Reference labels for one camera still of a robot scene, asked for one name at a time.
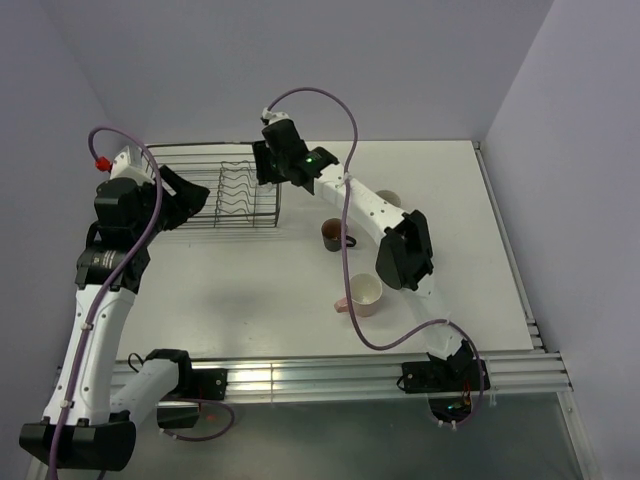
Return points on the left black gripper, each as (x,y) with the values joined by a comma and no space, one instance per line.
(186,201)

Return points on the aluminium rail frame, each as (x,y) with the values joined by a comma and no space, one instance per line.
(373,377)

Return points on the pink mug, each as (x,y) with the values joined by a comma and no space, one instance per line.
(366,293)

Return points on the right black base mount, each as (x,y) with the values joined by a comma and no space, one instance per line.
(426,377)

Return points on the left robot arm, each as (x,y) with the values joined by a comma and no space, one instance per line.
(85,425)

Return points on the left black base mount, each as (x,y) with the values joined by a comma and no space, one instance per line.
(210,383)

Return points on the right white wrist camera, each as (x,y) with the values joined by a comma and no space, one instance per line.
(269,117)

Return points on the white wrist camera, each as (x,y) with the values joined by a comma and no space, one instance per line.
(124,165)
(269,117)

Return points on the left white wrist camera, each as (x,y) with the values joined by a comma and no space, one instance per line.
(124,165)

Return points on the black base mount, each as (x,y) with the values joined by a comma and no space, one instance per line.
(210,383)
(426,377)

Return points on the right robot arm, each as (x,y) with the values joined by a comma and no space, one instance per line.
(405,252)

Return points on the orange mug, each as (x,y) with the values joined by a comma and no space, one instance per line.
(390,197)

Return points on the dark grey mug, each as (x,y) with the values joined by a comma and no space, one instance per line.
(331,234)

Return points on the dark wire dish rack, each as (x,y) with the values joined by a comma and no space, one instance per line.
(237,199)

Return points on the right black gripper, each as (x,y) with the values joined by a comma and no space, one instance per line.
(264,174)

